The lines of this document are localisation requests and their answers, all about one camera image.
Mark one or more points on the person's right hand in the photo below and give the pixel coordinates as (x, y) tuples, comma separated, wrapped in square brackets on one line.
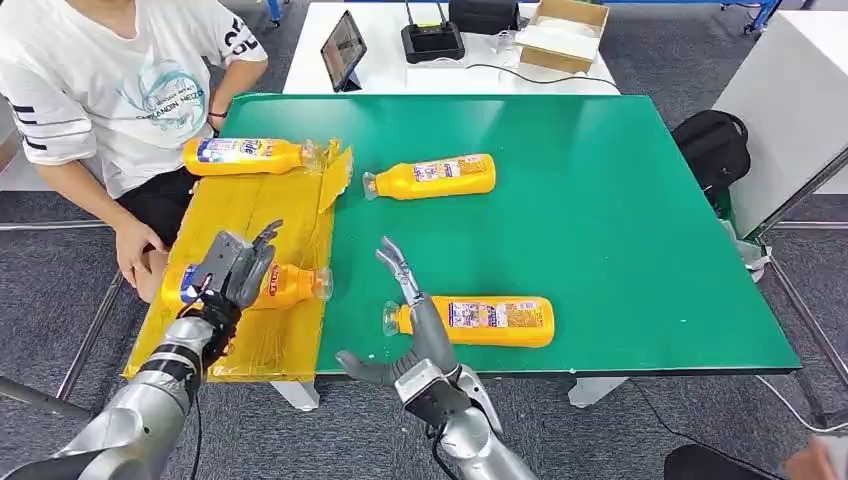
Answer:
[(136, 255)]

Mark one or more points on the orange drink bottle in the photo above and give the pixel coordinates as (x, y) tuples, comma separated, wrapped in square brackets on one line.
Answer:
[(245, 159), (295, 286), (437, 179), (497, 326)]

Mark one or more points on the black case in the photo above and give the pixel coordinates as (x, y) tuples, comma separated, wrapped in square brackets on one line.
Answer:
[(484, 16)]

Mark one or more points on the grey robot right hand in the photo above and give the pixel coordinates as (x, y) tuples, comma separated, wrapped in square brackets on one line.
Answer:
[(430, 338)]

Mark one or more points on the open cardboard box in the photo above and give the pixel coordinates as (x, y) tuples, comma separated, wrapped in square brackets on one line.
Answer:
[(563, 36)]

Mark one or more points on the dark metal table leg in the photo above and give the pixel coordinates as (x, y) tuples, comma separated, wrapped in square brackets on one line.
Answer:
[(808, 331)]

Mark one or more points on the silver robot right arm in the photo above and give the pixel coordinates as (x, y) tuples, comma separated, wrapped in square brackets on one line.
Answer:
[(477, 444)]

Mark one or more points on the white table foot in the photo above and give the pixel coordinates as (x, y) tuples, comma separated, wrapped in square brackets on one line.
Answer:
[(593, 391), (298, 395)]

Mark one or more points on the green table mat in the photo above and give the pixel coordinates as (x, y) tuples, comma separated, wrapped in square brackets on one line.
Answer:
[(596, 232)]

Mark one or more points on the black router with antennas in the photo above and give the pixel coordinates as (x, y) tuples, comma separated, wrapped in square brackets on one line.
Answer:
[(432, 41)]

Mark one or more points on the white table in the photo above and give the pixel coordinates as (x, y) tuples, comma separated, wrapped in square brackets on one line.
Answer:
[(384, 66)]

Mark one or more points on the black tablet on stand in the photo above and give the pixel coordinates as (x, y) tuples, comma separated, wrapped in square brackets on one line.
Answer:
[(343, 52)]

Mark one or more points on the yellow plastic sheet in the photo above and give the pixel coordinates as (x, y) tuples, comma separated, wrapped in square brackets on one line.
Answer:
[(265, 212)]

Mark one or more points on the person's hand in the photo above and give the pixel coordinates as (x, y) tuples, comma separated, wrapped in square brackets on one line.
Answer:
[(136, 255), (217, 127)]

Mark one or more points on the metal frame of seat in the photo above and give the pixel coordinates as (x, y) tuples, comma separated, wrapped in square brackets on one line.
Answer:
[(79, 344)]

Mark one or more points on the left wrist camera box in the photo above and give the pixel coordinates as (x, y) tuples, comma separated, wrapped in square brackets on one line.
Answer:
[(218, 262)]

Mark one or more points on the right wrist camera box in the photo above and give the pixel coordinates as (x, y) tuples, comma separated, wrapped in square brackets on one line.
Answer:
[(427, 394)]

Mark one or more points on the black backpack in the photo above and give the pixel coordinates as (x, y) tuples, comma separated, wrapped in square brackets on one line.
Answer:
[(712, 152)]

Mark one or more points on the white plastic bag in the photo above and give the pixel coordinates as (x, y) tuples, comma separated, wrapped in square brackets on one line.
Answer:
[(748, 255)]

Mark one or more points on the grey cabinet panel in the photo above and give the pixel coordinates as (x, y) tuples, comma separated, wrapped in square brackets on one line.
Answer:
[(782, 119)]

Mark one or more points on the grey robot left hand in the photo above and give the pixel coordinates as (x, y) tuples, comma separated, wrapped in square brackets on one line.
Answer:
[(255, 275)]

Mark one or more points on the person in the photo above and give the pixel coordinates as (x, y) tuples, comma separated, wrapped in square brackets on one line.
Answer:
[(99, 86)]

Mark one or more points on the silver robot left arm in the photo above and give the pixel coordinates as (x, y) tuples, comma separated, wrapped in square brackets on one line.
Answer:
[(146, 411)]

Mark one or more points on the person's left hand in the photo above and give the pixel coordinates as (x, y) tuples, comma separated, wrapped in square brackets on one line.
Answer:
[(217, 127)]

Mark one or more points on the black robot foot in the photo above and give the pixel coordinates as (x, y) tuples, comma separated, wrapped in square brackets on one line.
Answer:
[(709, 465)]

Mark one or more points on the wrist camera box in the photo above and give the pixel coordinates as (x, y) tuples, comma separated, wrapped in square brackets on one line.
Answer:
[(218, 262), (427, 394)]

